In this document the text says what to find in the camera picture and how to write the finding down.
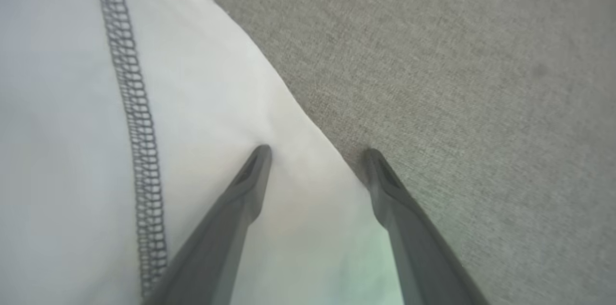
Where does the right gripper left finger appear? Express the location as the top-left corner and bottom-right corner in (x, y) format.
(143, 144), (273, 305)

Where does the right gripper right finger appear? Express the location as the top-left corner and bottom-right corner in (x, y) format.
(362, 148), (490, 305)

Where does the white garment with grey stitching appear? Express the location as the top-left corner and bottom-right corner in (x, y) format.
(0, 0), (405, 305)

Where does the grey fabric sofa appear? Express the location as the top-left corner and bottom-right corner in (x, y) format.
(183, 0), (616, 305)

